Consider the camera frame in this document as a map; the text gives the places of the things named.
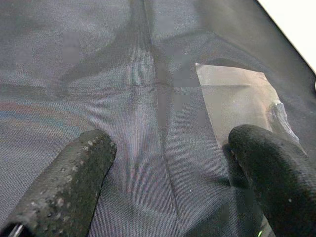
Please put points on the clear tape strip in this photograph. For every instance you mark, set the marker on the clear tape strip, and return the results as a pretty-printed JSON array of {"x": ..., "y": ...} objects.
[{"x": 234, "y": 98}]

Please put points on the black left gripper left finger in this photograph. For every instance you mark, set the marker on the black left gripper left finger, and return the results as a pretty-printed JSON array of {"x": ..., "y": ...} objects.
[{"x": 61, "y": 185}]

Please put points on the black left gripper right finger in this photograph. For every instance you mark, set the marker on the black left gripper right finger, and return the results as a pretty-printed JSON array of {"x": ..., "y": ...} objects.
[{"x": 284, "y": 185}]

